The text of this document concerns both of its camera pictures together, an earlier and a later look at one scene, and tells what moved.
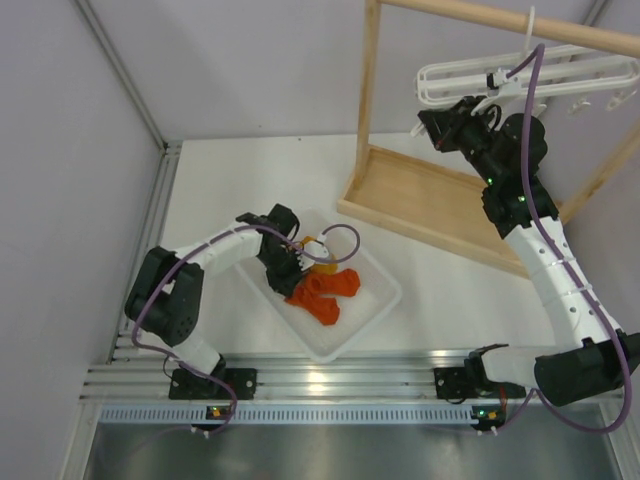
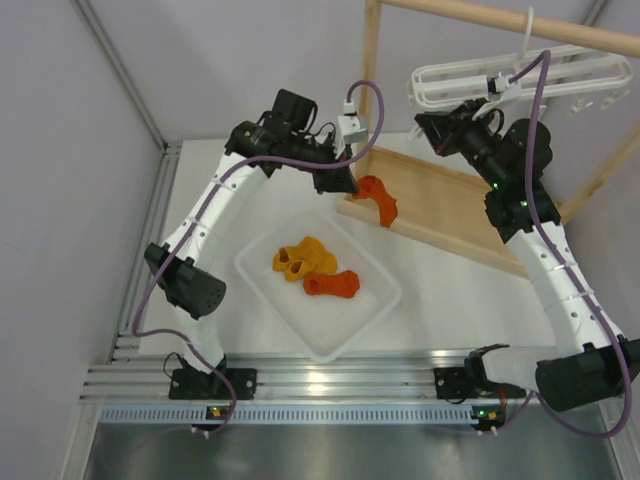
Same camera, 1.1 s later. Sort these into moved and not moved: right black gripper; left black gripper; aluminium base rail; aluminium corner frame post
Moved: left black gripper
Not moved: right black gripper; aluminium corner frame post; aluminium base rail
